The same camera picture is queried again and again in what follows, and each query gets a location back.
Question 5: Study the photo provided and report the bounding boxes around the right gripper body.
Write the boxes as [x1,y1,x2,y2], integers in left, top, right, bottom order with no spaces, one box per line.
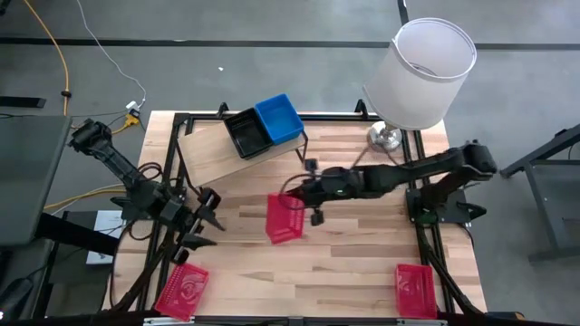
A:
[298,166,355,227]

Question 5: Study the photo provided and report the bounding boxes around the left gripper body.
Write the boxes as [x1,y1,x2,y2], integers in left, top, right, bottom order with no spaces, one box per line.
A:
[158,196,208,266]

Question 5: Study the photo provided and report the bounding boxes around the red plastic basket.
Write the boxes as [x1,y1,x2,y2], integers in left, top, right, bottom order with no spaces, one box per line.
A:
[154,262,210,323]
[393,264,440,321]
[265,193,306,246]

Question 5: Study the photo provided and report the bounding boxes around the blue plastic basket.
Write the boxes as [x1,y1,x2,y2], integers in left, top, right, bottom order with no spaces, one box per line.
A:
[254,93,305,145]
[270,125,306,147]

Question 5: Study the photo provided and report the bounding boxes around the black plastic basket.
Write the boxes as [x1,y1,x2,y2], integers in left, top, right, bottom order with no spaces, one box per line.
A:
[238,143,276,161]
[223,107,276,159]

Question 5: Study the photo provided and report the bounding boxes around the wooden shelf black metal legs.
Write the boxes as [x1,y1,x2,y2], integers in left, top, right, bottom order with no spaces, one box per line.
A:
[174,110,311,190]

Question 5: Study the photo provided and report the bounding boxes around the white paper sheet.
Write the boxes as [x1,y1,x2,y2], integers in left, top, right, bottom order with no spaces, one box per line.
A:
[84,209,127,266]

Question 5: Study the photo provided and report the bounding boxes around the black side table leg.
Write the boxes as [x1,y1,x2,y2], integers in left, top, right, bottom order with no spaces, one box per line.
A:
[35,212,121,257]

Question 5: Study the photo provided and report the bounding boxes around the silver table lamp white shade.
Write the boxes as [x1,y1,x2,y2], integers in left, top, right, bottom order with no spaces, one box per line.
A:
[362,16,479,153]

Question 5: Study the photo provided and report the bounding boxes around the grey side table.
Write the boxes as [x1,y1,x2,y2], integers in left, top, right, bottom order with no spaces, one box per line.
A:
[0,114,73,248]

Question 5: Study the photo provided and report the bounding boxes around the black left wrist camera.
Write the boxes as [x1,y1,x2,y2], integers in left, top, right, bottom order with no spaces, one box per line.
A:
[197,187,223,210]

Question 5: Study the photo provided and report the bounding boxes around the black metal table frame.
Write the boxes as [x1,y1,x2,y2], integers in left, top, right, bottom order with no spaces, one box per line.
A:
[101,99,488,319]

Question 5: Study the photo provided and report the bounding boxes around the yellow cable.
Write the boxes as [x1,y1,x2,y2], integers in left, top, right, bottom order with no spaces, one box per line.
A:
[22,0,72,117]
[43,186,131,211]

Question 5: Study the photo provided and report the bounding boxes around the black strap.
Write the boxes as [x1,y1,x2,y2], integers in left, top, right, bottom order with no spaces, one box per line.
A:
[0,95,47,110]

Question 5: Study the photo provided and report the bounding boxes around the white cable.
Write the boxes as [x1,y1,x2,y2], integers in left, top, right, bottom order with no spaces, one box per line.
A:
[75,0,149,108]

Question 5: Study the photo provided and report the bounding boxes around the dark metal desk frame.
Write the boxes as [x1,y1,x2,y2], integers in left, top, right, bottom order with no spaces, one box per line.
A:
[499,122,580,263]

